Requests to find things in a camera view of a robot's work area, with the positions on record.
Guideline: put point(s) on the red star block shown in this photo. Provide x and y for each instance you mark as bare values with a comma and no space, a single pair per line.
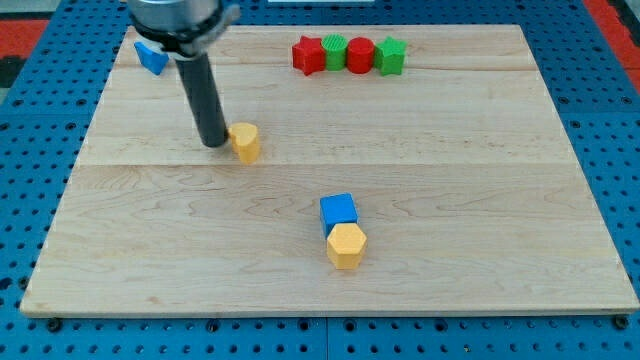
309,55

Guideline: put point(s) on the yellow hexagon block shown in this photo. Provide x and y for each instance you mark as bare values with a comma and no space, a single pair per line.
346,245

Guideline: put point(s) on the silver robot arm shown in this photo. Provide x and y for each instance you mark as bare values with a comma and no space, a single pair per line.
183,29

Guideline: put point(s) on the red cylinder block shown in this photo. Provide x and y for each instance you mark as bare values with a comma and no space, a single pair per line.
360,55

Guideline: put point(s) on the blue cube block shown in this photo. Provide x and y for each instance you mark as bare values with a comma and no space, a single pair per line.
336,209

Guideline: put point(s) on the wooden board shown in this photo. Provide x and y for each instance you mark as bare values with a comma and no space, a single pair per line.
449,190

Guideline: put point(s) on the green star block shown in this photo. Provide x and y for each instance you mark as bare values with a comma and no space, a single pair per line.
389,56

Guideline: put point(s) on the yellow heart block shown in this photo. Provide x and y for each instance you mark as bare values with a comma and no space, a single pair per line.
245,141

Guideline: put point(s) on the green cylinder block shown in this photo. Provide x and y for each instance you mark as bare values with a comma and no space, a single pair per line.
335,46

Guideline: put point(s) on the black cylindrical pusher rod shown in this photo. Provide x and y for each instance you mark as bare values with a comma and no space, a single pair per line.
200,88

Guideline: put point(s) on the blue heart block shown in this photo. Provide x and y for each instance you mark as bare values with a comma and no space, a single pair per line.
152,61

